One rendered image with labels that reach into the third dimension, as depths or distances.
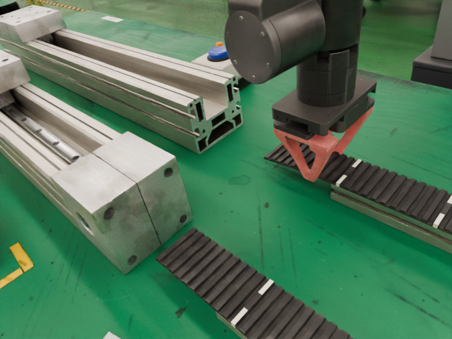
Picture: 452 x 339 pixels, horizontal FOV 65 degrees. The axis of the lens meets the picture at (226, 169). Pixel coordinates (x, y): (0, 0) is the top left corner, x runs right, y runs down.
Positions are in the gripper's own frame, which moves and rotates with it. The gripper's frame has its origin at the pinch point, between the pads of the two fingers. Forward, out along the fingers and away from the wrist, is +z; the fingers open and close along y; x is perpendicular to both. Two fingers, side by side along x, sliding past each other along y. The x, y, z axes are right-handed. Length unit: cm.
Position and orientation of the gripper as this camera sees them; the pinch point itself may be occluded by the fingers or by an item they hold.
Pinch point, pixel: (322, 162)
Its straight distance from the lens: 44.0
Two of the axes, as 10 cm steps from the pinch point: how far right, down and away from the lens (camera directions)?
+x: 7.1, 3.6, -6.0
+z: 1.4, 7.7, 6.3
